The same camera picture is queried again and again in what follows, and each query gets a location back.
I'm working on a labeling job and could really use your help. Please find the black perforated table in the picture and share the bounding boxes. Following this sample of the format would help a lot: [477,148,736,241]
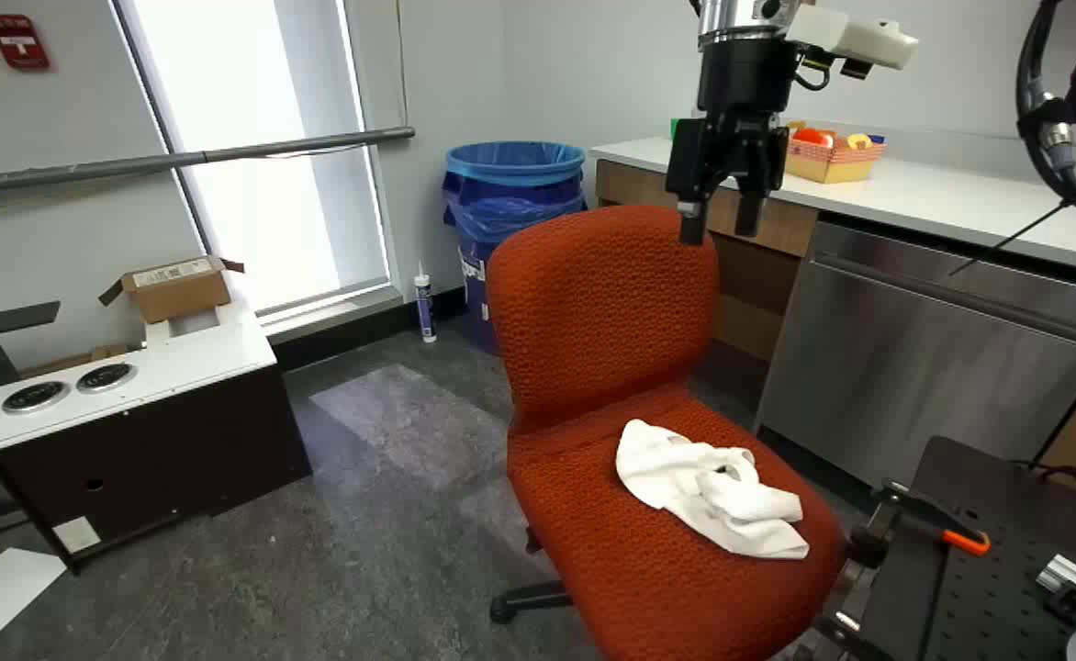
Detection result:
[859,433,1076,661]

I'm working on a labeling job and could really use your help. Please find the white countertop wooden cabinets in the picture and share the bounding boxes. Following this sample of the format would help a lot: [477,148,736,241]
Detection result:
[589,129,1076,486]

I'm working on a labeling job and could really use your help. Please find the white waffle towel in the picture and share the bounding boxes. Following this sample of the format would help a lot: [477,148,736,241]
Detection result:
[614,414,812,566]

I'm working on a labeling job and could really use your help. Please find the white bottle on floor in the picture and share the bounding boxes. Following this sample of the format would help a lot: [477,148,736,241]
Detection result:
[408,267,441,349]

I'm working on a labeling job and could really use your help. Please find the yellow box with items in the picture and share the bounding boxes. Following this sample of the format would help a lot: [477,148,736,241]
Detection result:
[783,122,890,187]

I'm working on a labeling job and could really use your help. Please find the grey wall handrail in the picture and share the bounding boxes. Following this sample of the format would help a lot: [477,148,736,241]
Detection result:
[0,122,420,200]

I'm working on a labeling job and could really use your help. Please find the clamp with orange handle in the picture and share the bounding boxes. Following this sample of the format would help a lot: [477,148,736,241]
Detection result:
[812,476,996,661]

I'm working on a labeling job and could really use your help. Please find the clear floor mat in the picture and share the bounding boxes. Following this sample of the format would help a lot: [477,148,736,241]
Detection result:
[304,360,518,497]

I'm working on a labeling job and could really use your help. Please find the blue lined trash bin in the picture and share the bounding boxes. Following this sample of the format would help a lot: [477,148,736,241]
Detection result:
[441,140,591,355]

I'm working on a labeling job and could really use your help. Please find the red fire alarm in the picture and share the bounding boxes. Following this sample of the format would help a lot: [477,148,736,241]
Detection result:
[0,12,56,74]

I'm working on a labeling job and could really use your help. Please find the large bright window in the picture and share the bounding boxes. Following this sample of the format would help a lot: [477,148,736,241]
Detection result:
[112,0,402,324]

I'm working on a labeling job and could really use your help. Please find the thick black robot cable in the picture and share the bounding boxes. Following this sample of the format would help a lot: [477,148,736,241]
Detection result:
[1009,0,1076,229]

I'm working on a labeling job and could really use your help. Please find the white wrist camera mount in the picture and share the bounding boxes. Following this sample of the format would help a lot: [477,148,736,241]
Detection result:
[786,0,922,86]

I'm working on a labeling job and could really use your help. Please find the red fabric office chair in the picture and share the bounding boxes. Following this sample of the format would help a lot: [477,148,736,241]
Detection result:
[482,202,854,661]

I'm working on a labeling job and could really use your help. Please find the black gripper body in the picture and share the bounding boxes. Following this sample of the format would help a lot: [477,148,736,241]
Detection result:
[693,32,800,168]

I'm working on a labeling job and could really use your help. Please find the stainless steel dishwasher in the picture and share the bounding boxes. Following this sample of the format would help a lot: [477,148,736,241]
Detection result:
[755,216,1076,491]

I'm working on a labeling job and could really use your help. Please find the open cardboard box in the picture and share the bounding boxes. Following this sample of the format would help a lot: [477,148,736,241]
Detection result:
[97,255,249,327]

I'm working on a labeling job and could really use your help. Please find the black desk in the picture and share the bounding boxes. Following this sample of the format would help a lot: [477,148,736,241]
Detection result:
[0,302,63,419]

